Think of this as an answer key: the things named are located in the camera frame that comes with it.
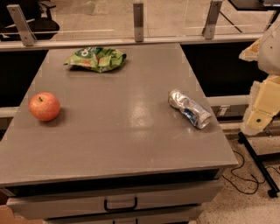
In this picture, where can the middle metal railing bracket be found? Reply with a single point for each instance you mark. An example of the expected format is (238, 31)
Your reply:
(138, 15)

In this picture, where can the black office chair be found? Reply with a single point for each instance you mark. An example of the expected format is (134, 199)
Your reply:
(37, 14)

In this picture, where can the metal railing bracket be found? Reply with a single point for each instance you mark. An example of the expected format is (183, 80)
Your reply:
(138, 15)
(24, 31)
(212, 18)

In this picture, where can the red apple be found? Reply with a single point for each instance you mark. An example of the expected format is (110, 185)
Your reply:
(44, 106)

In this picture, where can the green rice chip bag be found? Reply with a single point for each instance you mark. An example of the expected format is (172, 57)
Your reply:
(97, 59)

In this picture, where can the left metal railing bracket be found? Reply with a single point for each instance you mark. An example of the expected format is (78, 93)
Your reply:
(24, 31)

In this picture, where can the black drawer handle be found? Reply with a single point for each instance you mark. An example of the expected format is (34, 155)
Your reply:
(120, 205)

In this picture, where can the dark background table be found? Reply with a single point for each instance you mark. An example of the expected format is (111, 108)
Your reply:
(250, 16)

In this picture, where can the right metal railing bracket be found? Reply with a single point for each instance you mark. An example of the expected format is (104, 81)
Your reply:
(212, 18)

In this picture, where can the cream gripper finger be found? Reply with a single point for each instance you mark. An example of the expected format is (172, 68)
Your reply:
(251, 52)
(264, 104)

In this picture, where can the lower grey cabinet drawer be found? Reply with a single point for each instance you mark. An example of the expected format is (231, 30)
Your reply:
(162, 215)

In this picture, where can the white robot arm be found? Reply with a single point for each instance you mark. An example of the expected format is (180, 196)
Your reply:
(269, 51)

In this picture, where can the black floor stand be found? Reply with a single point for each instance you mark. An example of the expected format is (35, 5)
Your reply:
(259, 160)

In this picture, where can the crushed silver soda can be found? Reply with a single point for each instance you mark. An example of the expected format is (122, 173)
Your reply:
(197, 114)

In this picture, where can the grey cabinet drawer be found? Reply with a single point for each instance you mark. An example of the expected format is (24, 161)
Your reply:
(81, 203)
(162, 215)

